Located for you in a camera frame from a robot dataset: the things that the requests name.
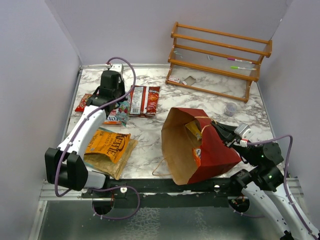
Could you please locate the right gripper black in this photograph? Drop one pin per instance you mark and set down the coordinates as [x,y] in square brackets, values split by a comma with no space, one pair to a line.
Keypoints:
[227,132]

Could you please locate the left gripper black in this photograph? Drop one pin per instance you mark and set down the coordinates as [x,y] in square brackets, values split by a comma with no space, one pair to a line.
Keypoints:
[122,85]

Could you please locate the teal snack packet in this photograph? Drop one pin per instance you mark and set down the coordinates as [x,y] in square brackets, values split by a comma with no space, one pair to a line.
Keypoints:
[123,112]

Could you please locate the orange Fox's candy bag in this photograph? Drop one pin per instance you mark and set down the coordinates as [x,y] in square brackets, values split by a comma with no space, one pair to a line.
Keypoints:
[111,119]
[197,155]

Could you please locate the red snack packet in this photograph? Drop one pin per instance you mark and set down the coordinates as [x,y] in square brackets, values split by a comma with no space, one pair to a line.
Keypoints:
[83,102]

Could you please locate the yellow snack packet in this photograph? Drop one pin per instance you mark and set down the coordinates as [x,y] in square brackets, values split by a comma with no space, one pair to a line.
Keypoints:
[194,129]

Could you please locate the brown red paper bag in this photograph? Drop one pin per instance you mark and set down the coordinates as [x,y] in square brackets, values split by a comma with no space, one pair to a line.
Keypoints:
[177,144]

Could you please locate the red Doritos chip bag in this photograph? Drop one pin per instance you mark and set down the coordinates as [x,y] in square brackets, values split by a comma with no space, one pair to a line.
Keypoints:
[144,101]

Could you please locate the orange yellow chip bag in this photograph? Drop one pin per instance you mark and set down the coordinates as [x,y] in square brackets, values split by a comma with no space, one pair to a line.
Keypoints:
[109,144]

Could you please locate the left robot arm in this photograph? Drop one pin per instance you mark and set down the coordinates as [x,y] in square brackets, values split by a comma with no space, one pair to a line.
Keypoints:
[65,164]

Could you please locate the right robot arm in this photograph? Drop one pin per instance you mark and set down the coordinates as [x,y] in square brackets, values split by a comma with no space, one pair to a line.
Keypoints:
[265,185]

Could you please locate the small clear plastic cup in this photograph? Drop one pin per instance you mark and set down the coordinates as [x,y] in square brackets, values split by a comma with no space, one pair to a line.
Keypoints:
[230,109]

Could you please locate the open grey small box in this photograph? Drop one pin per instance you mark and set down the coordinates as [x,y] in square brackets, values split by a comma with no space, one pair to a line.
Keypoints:
[189,81]

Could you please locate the red white small box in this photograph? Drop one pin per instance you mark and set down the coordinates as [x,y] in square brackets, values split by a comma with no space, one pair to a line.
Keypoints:
[174,79]

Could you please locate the green marker pen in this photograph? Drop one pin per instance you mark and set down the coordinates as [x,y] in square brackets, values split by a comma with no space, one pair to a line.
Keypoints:
[243,68]

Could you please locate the pink marker pen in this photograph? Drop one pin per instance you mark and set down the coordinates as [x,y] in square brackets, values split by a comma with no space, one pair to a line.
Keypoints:
[239,60]

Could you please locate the orange wooden rack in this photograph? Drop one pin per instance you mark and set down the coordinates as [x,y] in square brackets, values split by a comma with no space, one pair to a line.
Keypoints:
[202,53]

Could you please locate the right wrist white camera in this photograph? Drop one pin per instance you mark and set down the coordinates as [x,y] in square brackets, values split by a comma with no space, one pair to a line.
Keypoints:
[243,132]

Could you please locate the wrist white camera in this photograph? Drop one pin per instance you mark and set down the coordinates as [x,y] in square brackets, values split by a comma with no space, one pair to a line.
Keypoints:
[243,132]
[116,67]

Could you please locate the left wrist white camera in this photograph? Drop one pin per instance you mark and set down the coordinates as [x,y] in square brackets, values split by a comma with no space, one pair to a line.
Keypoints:
[116,67]

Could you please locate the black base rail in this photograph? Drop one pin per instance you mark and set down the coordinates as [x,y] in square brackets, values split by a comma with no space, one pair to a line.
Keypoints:
[164,193]

